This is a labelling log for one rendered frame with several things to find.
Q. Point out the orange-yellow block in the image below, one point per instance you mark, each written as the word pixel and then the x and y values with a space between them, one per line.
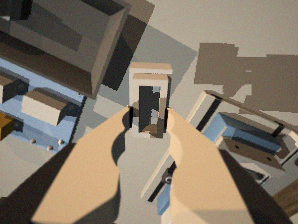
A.
pixel 6 125

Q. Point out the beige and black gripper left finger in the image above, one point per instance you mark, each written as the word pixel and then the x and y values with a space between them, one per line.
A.
pixel 80 184

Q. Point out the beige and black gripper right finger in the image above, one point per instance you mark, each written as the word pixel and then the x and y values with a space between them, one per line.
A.
pixel 209 186

